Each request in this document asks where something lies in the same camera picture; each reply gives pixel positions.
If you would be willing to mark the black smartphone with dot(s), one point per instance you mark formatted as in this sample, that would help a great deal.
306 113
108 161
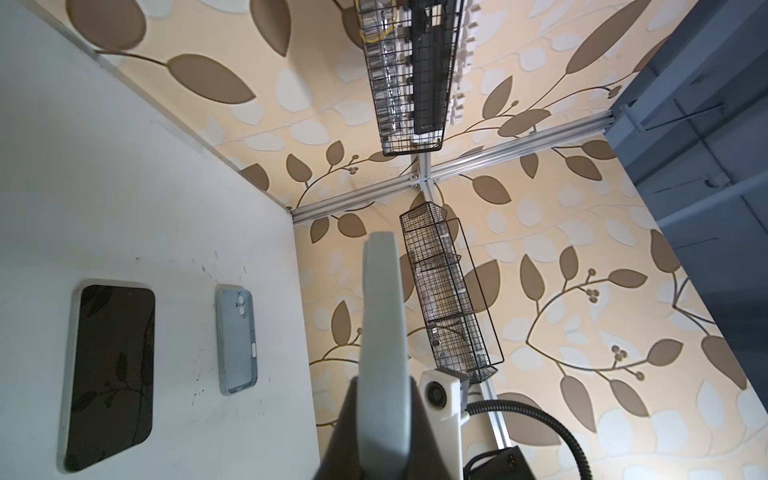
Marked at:
109 377
383 411

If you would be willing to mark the light blue phone case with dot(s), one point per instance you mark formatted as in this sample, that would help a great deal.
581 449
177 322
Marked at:
236 339

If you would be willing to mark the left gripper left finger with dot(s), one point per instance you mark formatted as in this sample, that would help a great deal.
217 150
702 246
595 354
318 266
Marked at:
349 454

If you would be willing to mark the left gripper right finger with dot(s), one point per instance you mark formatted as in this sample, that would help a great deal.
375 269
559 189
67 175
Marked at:
425 460

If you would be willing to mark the right black wire basket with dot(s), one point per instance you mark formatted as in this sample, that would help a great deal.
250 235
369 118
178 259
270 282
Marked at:
449 299

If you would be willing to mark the black wire basket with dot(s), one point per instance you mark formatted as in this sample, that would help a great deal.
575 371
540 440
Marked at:
410 49
449 299

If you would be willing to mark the back black wire basket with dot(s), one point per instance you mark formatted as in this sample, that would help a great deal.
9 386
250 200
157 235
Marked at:
410 49

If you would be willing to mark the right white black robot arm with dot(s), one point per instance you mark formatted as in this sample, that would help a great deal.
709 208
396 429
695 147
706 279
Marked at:
528 425

